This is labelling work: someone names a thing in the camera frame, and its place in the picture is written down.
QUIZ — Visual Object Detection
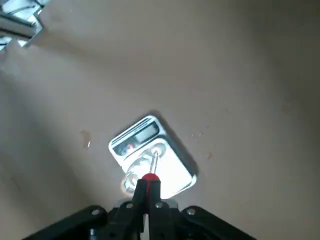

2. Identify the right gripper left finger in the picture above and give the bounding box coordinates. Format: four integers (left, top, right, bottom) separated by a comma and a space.
23, 178, 148, 240

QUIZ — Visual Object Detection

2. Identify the clear 100ml glass bottle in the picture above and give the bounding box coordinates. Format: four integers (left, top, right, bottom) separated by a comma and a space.
121, 142, 168, 197

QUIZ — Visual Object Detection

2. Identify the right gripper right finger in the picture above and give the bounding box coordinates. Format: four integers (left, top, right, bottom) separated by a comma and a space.
149, 179, 258, 240

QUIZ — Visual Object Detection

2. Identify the white electronic balance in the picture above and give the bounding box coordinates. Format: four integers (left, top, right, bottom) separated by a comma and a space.
108, 114, 198, 201

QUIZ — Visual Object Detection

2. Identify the red-bulb glass dropper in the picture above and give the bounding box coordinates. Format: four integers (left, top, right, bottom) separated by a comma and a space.
141, 146, 163, 213

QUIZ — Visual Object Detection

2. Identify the aluminium profile rail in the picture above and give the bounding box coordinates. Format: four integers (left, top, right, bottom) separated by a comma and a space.
0, 0, 49, 51

